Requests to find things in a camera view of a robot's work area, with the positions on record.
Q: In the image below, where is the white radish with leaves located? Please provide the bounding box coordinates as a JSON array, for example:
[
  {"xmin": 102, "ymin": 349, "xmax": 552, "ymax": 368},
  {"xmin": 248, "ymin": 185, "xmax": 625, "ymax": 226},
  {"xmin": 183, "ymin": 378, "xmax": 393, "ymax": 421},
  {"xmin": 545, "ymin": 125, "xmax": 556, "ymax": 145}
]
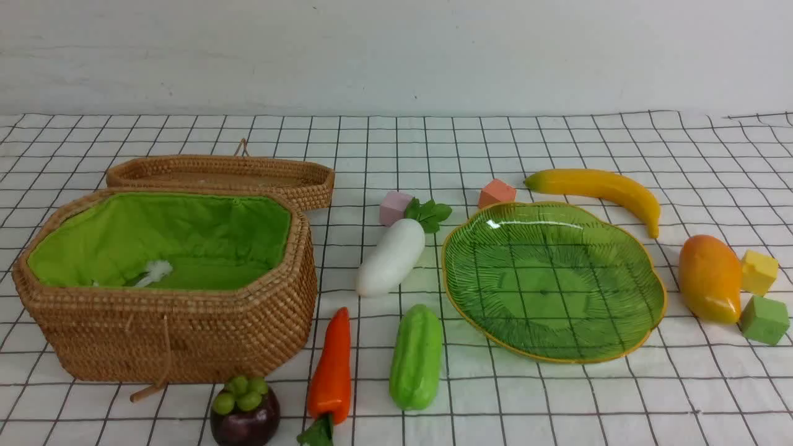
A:
[{"xmin": 355, "ymin": 198, "xmax": 452, "ymax": 297}]

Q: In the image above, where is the green chayote gourd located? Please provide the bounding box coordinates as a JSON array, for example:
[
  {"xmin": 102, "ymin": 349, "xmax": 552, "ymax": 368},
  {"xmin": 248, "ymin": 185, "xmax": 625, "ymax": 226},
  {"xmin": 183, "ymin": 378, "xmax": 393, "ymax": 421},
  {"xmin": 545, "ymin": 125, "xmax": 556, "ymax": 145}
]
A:
[{"xmin": 389, "ymin": 304, "xmax": 444, "ymax": 412}]

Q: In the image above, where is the yellow banana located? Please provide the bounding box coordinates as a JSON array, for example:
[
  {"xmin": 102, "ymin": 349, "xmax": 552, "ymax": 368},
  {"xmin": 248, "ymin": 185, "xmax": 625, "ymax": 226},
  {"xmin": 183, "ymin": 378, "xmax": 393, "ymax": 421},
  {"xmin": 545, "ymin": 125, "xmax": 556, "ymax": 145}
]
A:
[{"xmin": 524, "ymin": 168, "xmax": 662, "ymax": 239}]

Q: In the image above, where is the orange carrot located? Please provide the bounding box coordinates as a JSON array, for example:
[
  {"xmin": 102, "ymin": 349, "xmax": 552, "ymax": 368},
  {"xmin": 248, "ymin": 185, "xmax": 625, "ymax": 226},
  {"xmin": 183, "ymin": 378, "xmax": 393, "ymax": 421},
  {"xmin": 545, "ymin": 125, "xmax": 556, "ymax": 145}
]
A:
[{"xmin": 297, "ymin": 307, "xmax": 352, "ymax": 445}]

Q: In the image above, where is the dark purple mangosteen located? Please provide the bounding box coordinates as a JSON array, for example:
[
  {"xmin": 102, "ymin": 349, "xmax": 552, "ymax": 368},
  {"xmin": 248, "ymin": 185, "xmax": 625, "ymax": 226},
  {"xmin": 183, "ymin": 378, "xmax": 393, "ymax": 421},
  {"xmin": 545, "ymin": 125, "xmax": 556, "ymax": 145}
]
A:
[{"xmin": 209, "ymin": 375, "xmax": 281, "ymax": 445}]

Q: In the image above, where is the orange yellow mango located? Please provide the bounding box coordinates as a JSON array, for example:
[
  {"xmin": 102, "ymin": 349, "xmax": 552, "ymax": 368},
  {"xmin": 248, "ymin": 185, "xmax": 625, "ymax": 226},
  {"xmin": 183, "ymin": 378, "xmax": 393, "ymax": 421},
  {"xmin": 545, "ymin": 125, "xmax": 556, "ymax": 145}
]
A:
[{"xmin": 678, "ymin": 234, "xmax": 742, "ymax": 325}]

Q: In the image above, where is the pink foam cube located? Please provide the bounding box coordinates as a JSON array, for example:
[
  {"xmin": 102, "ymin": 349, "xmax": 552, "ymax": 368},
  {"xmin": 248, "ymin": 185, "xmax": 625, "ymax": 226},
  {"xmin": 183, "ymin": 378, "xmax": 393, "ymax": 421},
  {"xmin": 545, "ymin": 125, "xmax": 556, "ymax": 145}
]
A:
[{"xmin": 379, "ymin": 190, "xmax": 414, "ymax": 227}]

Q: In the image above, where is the woven rattan basket lid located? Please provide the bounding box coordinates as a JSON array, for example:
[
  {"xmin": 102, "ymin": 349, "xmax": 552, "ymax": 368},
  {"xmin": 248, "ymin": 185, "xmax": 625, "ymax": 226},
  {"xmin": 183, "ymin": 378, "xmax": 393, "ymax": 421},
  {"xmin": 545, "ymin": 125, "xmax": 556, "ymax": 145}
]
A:
[{"xmin": 105, "ymin": 139, "xmax": 335, "ymax": 211}]

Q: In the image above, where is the orange foam cube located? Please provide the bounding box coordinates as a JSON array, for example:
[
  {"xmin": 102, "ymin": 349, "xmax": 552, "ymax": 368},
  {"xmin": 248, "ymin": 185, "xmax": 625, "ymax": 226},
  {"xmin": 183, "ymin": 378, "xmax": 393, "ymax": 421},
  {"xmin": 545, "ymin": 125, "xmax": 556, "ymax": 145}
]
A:
[{"xmin": 478, "ymin": 180, "xmax": 517, "ymax": 209}]

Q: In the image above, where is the green leaf-shaped glass plate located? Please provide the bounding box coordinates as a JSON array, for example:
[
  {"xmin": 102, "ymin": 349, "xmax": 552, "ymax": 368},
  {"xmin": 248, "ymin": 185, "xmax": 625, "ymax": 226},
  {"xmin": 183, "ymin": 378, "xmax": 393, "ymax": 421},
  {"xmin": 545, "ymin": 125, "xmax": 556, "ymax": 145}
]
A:
[{"xmin": 441, "ymin": 201, "xmax": 668, "ymax": 364}]

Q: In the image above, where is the woven rattan basket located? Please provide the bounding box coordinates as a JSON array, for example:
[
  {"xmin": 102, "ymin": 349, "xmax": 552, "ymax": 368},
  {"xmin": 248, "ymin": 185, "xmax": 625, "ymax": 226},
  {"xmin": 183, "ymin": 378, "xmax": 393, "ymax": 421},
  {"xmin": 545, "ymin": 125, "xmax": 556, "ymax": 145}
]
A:
[{"xmin": 12, "ymin": 187, "xmax": 318, "ymax": 401}]

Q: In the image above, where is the white grid tablecloth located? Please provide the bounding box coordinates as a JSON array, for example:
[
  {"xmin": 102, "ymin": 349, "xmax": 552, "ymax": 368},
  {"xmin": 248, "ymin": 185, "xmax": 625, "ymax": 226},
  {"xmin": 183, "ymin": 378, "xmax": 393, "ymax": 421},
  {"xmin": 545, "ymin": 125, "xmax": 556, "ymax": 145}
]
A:
[{"xmin": 2, "ymin": 111, "xmax": 791, "ymax": 445}]

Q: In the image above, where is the yellow foam cube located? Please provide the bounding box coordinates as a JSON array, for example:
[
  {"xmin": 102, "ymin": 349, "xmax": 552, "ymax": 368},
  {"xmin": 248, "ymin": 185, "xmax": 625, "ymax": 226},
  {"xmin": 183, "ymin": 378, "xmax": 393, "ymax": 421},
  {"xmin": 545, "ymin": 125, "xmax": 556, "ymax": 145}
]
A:
[{"xmin": 741, "ymin": 250, "xmax": 779, "ymax": 295}]

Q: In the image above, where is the green foam cube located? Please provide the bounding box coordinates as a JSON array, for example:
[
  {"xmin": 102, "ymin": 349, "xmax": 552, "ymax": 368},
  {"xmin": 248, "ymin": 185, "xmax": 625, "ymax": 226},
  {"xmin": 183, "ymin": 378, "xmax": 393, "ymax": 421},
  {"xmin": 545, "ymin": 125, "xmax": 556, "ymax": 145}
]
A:
[{"xmin": 739, "ymin": 295, "xmax": 790, "ymax": 346}]

